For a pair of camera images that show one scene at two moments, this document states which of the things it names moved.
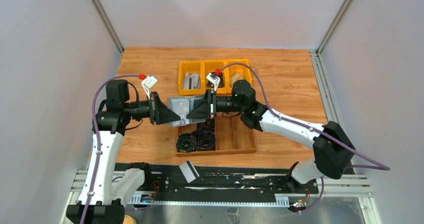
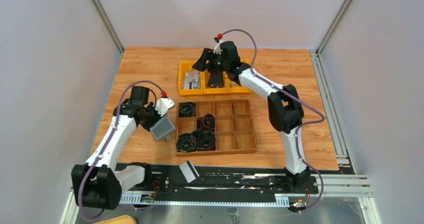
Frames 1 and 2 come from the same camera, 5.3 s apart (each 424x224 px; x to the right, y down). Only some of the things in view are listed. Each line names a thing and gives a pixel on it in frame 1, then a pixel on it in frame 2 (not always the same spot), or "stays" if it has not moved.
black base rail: (165, 184) stays
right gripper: (204, 110) to (208, 55)
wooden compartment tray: (232, 135) stays
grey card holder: (182, 105) to (162, 129)
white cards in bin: (191, 81) stays
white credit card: (189, 171) stays
